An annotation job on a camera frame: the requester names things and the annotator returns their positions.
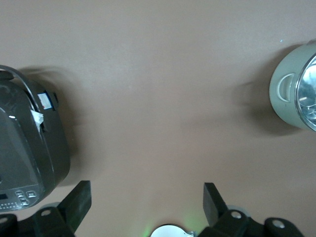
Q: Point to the steel pot with glass lid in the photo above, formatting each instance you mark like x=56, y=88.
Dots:
x=284, y=103

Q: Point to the dark grey rice cooker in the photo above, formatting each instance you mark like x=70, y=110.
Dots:
x=24, y=135

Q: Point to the glass pot lid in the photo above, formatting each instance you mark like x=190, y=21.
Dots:
x=308, y=93

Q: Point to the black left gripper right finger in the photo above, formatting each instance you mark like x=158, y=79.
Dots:
x=214, y=207

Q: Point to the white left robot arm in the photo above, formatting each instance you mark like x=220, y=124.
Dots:
x=168, y=232

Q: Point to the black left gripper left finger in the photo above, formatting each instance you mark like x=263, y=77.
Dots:
x=74, y=205

